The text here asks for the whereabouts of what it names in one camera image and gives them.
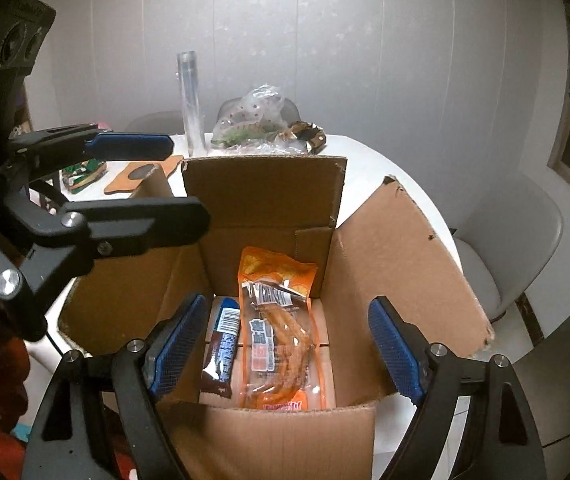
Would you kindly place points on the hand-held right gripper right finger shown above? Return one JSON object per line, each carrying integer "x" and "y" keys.
{"x": 395, "y": 355}

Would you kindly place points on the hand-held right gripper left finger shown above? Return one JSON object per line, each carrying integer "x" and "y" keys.
{"x": 180, "y": 345}

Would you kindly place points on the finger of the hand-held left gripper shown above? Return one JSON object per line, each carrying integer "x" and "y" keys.
{"x": 130, "y": 145}
{"x": 155, "y": 220}

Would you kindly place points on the orange clear-window snack packet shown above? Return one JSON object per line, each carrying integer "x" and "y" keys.
{"x": 275, "y": 350}

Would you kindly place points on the brown cardboard box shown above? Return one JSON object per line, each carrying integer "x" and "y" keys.
{"x": 275, "y": 200}

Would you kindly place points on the toast-shaped wooden coaster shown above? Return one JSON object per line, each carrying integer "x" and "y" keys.
{"x": 125, "y": 180}

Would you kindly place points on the brown chocolate bar packet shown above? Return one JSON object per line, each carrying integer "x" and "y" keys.
{"x": 222, "y": 355}

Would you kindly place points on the green snack packet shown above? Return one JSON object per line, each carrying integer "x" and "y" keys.
{"x": 82, "y": 175}

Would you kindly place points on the clear plastic tube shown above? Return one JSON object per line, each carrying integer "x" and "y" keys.
{"x": 191, "y": 105}

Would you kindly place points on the clear plastic bag with greens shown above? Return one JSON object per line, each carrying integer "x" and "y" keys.
{"x": 250, "y": 115}

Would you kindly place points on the white chair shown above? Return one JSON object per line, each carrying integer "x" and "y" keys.
{"x": 515, "y": 240}

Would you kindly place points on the teal plastic object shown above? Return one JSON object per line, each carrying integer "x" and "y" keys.
{"x": 21, "y": 432}

